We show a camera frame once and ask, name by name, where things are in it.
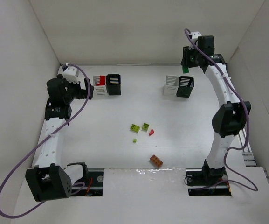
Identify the orange lego plate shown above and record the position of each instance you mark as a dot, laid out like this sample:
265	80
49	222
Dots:
156	161

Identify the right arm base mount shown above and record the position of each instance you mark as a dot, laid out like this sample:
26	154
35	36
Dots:
198	186

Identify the right black slotted bin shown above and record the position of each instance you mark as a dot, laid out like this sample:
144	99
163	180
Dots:
186	85

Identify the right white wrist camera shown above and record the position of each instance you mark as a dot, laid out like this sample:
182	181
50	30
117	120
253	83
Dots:
194	38

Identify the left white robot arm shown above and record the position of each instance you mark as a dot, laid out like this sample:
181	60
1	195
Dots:
47	180

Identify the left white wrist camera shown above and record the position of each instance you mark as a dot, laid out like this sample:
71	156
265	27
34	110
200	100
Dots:
70	73

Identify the aluminium rail right side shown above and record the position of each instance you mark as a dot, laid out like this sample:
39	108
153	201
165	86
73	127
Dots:
247	153

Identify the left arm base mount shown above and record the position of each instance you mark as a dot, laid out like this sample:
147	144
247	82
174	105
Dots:
78	180

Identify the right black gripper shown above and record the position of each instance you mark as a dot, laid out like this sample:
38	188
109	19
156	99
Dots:
186	58

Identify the white slotted bin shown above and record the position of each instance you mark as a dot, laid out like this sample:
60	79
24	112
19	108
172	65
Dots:
99	91
171	85

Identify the green square lego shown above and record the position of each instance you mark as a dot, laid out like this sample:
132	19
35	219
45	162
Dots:
185	69

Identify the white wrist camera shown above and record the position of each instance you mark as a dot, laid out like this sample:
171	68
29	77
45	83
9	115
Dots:
70	73
194	38

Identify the left black slotted bin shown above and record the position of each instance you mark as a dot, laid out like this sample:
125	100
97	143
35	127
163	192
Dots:
113	84

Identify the right white slotted bin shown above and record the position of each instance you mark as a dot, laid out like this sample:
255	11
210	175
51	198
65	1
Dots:
171	85

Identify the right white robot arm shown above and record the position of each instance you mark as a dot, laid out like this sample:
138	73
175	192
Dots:
232	115

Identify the black slotted bin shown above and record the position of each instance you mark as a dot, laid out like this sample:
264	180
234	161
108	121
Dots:
186	85
113	84

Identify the left white slotted bin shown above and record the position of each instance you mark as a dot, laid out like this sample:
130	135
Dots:
99	91

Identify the red lego plate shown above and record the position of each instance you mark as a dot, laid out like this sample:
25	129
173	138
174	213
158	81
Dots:
101	80

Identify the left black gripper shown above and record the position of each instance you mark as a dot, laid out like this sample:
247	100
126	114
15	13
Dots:
87	88

